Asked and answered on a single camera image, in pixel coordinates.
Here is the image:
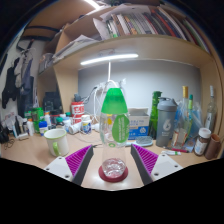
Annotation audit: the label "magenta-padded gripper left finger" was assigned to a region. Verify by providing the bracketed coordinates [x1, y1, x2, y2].
[43, 144, 95, 186]

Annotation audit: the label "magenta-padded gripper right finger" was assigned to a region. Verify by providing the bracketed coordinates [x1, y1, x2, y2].
[130, 143, 184, 186]

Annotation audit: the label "clear bottle with green cap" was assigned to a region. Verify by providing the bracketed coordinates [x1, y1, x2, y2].
[99, 87, 131, 179]

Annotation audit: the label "white tube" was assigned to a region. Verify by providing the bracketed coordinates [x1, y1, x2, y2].
[161, 149, 183, 157]

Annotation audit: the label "light blue hairbrush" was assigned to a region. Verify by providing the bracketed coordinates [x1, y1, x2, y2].
[134, 135, 154, 148]

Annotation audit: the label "flat round red coaster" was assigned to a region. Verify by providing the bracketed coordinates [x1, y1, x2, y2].
[98, 165, 129, 183]

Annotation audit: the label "grey shaker bottle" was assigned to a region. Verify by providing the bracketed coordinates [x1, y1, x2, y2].
[155, 97, 178, 148]

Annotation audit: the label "brown jar with white lid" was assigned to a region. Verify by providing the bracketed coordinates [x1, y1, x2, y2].
[194, 127, 212, 157]

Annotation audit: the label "clear bottle with yellow cap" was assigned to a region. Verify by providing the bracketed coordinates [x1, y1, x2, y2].
[173, 85, 190, 148]

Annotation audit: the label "white and blue box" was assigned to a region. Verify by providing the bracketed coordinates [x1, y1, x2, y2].
[127, 107, 150, 140]

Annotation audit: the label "small white blue-labelled bottle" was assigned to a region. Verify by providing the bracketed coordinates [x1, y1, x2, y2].
[80, 114, 93, 135]

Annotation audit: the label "green glass bottle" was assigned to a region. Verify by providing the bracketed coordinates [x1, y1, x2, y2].
[148, 90, 163, 140]

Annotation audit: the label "green carton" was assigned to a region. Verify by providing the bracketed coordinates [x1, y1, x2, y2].
[32, 107, 45, 134]

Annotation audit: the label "brown cup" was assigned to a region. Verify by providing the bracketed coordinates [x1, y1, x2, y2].
[204, 133, 222, 160]

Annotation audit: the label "red and white canister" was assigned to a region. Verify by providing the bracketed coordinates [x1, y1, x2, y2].
[70, 101, 85, 124]

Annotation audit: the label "slim bottle with green cap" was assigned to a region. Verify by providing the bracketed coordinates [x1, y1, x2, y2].
[186, 94, 196, 138]

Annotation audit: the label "black bag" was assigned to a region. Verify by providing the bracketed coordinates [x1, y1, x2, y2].
[42, 91, 64, 116]

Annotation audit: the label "tall clear glass bottle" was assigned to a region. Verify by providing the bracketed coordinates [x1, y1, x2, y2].
[204, 85, 218, 133]

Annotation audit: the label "hanging dark clothes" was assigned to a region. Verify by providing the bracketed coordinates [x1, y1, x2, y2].
[1, 39, 36, 116]

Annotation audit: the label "white LED desk lamp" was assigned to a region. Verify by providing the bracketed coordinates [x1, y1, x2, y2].
[79, 53, 140, 66]

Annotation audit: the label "wooden shelf unit with books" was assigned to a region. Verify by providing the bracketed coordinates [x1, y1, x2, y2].
[36, 0, 214, 111]

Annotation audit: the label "white mug with green handle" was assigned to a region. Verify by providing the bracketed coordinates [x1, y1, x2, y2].
[43, 128, 70, 158]

